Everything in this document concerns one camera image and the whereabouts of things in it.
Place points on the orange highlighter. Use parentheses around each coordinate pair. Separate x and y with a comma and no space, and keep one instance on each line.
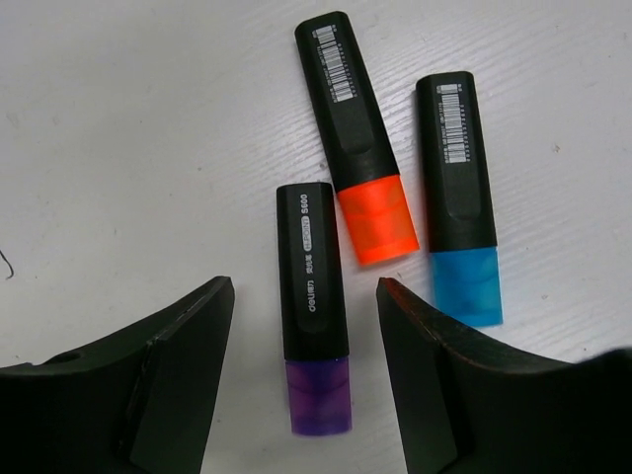
(362,164)

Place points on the blue highlighter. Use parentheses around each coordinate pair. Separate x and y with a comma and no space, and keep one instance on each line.
(462,237)

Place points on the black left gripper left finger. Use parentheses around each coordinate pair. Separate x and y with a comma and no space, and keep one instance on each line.
(140,400)

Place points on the purple highlighter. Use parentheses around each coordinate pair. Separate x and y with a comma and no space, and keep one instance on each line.
(313,311)

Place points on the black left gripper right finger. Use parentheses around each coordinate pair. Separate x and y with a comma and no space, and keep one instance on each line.
(467,403)

